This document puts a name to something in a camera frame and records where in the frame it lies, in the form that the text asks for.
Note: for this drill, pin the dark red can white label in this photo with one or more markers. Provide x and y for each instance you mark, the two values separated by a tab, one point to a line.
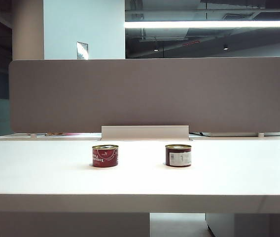
178	158

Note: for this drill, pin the red tomato paste can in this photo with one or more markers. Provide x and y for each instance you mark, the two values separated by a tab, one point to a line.
104	159

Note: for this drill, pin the grey fabric desk divider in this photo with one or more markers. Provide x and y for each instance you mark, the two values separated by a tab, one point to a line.
147	95

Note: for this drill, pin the pink and orange items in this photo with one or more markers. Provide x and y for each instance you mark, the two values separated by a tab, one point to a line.
56	134

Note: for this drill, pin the black ceiling spotlight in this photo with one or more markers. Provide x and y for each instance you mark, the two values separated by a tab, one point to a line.
225	47

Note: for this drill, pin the long ceiling light strip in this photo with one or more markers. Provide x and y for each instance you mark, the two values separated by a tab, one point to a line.
204	24

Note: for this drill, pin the framed wall poster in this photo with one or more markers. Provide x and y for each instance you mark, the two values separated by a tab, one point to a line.
82	50

